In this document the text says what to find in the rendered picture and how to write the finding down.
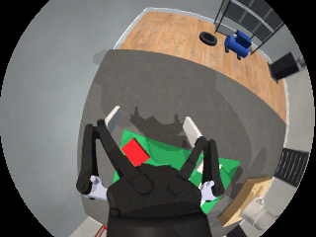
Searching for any red rectangular block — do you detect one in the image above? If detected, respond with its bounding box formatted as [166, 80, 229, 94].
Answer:
[121, 137, 150, 166]

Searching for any green felt card mat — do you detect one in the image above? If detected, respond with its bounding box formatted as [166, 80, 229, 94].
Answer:
[119, 129, 240, 214]

